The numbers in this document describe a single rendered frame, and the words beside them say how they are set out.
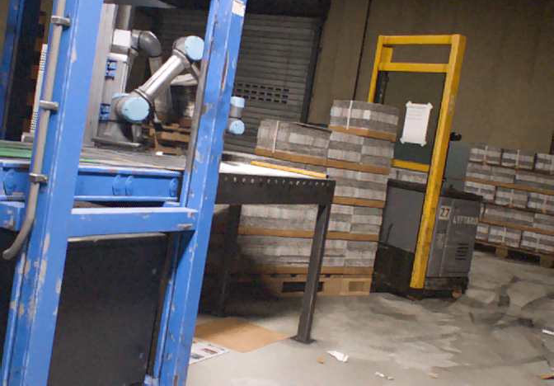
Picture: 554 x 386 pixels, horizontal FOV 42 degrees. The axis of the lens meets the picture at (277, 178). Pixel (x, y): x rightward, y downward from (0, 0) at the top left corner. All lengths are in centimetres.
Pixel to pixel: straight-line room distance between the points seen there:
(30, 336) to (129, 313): 46
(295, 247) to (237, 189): 179
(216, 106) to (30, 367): 90
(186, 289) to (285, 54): 988
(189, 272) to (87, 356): 38
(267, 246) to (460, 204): 166
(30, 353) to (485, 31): 967
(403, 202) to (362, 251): 66
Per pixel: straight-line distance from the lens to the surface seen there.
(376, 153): 481
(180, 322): 223
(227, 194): 265
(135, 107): 343
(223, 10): 219
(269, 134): 451
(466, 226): 545
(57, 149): 168
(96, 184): 202
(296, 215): 440
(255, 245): 425
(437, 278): 530
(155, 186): 222
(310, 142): 440
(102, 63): 378
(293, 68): 1180
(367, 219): 485
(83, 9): 170
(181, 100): 397
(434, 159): 502
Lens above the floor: 94
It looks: 3 degrees down
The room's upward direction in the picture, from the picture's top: 9 degrees clockwise
